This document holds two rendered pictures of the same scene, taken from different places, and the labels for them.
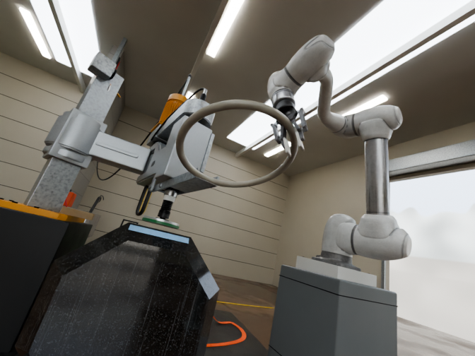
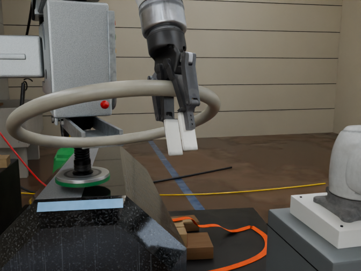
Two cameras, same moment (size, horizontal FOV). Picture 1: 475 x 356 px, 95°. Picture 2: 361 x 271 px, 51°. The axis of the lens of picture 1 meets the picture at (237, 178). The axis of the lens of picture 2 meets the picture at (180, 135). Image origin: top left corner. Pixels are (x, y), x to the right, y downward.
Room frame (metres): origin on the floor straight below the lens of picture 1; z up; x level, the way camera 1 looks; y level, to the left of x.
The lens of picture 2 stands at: (-0.03, -0.28, 1.31)
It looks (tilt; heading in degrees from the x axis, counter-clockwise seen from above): 10 degrees down; 10
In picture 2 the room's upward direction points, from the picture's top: straight up
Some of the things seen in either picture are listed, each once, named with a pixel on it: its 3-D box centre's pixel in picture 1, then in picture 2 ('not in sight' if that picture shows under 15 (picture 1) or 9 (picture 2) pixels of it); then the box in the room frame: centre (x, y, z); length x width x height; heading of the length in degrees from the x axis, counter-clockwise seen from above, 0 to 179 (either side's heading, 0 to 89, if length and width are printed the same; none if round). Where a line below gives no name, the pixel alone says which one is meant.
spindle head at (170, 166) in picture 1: (179, 157); (74, 64); (1.43, 0.43, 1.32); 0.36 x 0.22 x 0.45; 33
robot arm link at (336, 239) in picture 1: (340, 234); (360, 159); (1.20, -0.63, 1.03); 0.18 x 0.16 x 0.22; 36
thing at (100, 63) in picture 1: (103, 67); not in sight; (1.56, 1.33, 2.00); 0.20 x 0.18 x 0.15; 107
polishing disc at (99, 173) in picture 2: (161, 221); (82, 174); (1.37, 0.39, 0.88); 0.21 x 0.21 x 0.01
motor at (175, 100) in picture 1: (176, 117); not in sight; (1.93, 0.73, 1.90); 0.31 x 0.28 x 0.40; 123
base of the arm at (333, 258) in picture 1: (332, 258); (348, 198); (1.23, -0.61, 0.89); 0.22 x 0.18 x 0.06; 23
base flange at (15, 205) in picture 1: (39, 210); not in sight; (1.71, 1.36, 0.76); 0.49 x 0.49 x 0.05; 17
